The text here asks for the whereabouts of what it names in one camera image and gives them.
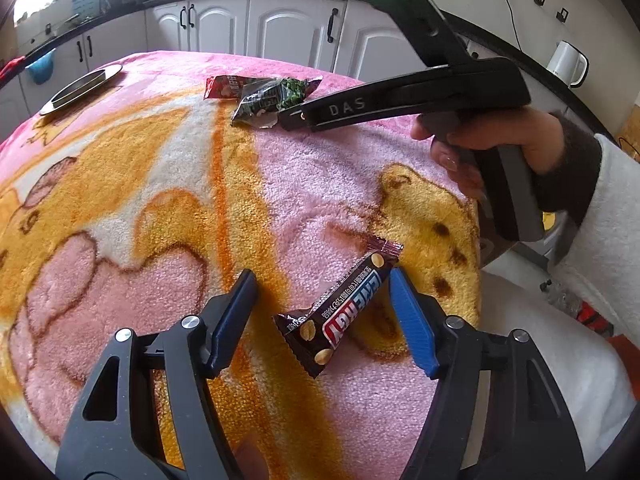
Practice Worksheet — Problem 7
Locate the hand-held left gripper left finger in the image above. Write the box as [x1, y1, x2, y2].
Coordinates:
[55, 269, 259, 480]

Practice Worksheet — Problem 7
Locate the row of white cabinet doors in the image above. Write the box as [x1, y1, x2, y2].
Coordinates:
[0, 0, 481, 126]

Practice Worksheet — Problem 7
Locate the red snack wrapper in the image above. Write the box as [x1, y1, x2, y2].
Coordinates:
[202, 75, 251, 102]

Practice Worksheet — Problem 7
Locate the white electric kettle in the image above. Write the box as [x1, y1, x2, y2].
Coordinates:
[545, 40, 590, 87]

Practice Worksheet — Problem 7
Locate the pink printed blanket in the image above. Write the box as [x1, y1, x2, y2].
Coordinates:
[0, 50, 483, 480]

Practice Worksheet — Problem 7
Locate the clear plastic bottle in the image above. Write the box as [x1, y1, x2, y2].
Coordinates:
[542, 280, 583, 313]

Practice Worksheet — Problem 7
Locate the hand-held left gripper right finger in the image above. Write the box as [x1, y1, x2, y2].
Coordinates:
[389, 267, 586, 480]

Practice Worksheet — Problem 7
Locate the steel stove ring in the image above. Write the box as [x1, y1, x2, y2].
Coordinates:
[39, 64, 124, 116]

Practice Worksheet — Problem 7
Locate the black kettle cable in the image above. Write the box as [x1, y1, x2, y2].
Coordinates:
[501, 0, 556, 61]

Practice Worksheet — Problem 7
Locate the person's white fleece clothing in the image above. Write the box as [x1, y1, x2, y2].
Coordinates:
[480, 270, 638, 461]

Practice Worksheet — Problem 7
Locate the brown chocolate bar wrapper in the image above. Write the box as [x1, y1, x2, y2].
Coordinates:
[272, 237, 405, 380]

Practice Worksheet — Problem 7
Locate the person's right hand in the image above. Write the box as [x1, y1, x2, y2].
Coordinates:
[410, 107, 568, 201]

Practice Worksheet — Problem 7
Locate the green snack wrapper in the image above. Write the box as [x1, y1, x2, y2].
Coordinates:
[230, 77, 323, 130]

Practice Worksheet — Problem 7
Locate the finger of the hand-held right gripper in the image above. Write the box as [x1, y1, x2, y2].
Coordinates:
[276, 102, 313, 133]

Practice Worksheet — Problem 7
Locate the teal dish rack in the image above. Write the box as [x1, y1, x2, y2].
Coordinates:
[70, 0, 108, 18]

